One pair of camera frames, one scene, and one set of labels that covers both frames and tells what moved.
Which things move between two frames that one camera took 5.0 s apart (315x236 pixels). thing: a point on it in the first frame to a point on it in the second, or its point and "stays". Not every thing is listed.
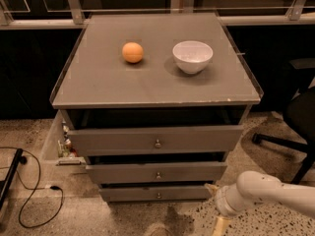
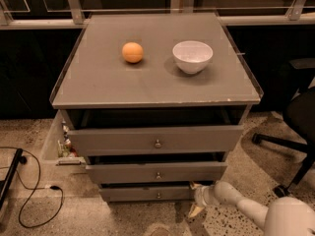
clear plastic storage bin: (60, 148) stays
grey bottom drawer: (162, 193) stays
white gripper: (222, 200) to (201, 196)
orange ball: (132, 52) stays
